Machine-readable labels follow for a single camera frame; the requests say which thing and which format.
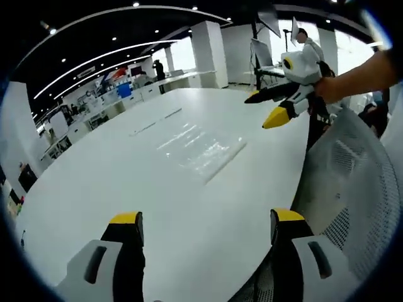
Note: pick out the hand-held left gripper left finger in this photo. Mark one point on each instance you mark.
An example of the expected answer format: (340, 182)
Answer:
(129, 267)

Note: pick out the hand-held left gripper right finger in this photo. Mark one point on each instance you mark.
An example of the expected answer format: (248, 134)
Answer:
(288, 264)

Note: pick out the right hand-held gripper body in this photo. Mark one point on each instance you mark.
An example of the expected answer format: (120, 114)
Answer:
(303, 67)

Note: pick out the clear resealable plastic bag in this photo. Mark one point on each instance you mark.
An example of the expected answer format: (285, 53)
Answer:
(201, 151)

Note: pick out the person's right hand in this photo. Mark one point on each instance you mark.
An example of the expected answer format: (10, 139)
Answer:
(327, 91)

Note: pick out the grey photo panel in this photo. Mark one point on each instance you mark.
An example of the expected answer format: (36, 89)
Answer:
(262, 53)

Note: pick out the black softbox light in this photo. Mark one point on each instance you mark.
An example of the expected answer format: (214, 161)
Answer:
(269, 19)

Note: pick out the white square pillar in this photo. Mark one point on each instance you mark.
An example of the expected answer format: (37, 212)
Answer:
(15, 132)
(209, 56)

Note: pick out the grey mesh office chair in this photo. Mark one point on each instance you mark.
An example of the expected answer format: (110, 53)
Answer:
(346, 176)

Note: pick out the black cabinet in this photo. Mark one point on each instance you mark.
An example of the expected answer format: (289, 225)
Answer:
(27, 177)

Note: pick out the blue box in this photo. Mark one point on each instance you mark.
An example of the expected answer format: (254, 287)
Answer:
(125, 91)

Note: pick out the long white counter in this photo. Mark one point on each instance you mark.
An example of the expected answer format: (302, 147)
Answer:
(104, 110)

